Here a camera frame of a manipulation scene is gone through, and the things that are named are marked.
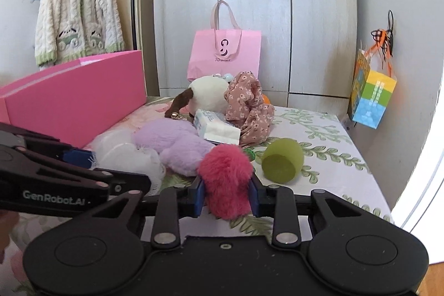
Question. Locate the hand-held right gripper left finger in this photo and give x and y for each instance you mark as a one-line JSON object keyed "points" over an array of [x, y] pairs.
{"points": [[197, 196]]}

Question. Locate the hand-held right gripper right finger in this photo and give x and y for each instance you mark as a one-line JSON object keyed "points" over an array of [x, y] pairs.
{"points": [[255, 199]]}

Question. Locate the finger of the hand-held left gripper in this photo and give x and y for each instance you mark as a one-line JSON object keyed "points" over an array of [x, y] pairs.
{"points": [[126, 183], [77, 156]]}

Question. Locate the magenta furry pom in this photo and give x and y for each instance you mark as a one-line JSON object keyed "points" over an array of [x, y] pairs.
{"points": [[225, 178]]}

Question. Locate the purple plush toy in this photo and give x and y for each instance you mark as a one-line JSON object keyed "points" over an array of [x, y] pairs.
{"points": [[173, 143]]}

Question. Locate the pink storage box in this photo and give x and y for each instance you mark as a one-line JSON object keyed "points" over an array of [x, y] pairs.
{"points": [[69, 98]]}

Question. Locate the white tissue pack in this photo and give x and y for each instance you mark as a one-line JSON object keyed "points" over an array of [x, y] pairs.
{"points": [[218, 129]]}

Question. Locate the orange soft ball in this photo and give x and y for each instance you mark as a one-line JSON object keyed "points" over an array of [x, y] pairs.
{"points": [[266, 99]]}

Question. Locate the small green toy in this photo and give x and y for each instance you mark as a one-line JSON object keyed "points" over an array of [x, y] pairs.
{"points": [[250, 154]]}

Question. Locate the green foam cup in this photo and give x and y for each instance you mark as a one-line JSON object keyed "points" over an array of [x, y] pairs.
{"points": [[281, 160]]}

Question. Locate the floral bed sheet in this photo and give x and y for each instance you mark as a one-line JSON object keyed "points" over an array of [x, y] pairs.
{"points": [[329, 157]]}

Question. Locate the pink floral cloth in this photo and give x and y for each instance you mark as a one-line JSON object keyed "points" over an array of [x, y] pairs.
{"points": [[249, 108]]}

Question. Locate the cream plush toy brown tail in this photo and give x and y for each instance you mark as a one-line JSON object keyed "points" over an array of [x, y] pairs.
{"points": [[208, 95]]}

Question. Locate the white knitted cardigan green trim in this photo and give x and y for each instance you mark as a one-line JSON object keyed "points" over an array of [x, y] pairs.
{"points": [[69, 11]]}

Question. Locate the pink shopping bag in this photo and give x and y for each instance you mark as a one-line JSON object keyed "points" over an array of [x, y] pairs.
{"points": [[225, 53]]}

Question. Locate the colourful gift bag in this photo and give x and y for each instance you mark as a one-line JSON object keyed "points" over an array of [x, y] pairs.
{"points": [[373, 98]]}

